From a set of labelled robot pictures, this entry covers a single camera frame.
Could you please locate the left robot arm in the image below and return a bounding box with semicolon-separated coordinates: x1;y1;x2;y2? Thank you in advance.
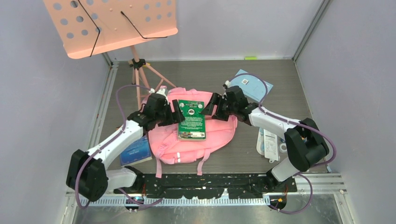
66;92;185;202

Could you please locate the clear tape roll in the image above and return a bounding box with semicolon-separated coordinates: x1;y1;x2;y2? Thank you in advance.
279;143;287;153

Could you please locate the green tape strip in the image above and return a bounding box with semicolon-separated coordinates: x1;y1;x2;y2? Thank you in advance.
244;56;257;60

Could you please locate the blue orange paperback book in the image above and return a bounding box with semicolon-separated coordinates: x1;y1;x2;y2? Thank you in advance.
120;136;152;166

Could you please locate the pink music stand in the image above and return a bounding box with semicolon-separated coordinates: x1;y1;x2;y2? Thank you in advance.
44;0;178;90

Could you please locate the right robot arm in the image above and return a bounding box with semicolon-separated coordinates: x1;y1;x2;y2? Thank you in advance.
201;86;329;192

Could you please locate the green paperback book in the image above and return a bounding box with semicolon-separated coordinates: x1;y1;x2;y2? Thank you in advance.
177;100;206;141

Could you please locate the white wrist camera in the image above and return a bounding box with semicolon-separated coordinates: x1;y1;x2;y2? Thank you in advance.
223;80;231;90
148;88;168;100

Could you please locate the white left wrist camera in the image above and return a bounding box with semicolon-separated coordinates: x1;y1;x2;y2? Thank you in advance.
148;88;168;100

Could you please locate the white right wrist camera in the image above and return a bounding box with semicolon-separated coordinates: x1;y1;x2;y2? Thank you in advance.
223;80;231;90

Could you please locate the pink student backpack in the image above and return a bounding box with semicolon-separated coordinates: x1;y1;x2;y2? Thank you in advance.
141;86;238;179

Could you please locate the white packaged toothbrush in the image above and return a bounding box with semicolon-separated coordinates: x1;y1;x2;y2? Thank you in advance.
256;128;280;163

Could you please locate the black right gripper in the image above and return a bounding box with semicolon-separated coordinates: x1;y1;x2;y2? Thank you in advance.
201;93;237;122

